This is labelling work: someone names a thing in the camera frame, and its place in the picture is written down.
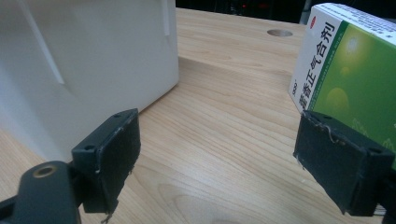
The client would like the white plastic storage box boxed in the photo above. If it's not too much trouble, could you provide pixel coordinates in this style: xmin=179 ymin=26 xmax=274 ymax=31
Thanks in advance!
xmin=0 ymin=0 xmax=180 ymax=163

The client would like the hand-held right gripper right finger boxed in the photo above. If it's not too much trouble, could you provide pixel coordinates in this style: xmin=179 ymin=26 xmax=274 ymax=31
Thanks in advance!
xmin=292 ymin=109 xmax=396 ymax=217

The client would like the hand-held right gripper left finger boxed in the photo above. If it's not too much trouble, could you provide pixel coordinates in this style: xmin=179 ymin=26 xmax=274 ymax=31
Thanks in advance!
xmin=71 ymin=107 xmax=142 ymax=224

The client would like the green and white medicine box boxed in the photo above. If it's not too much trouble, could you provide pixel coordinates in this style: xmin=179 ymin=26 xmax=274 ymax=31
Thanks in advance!
xmin=288 ymin=2 xmax=396 ymax=171

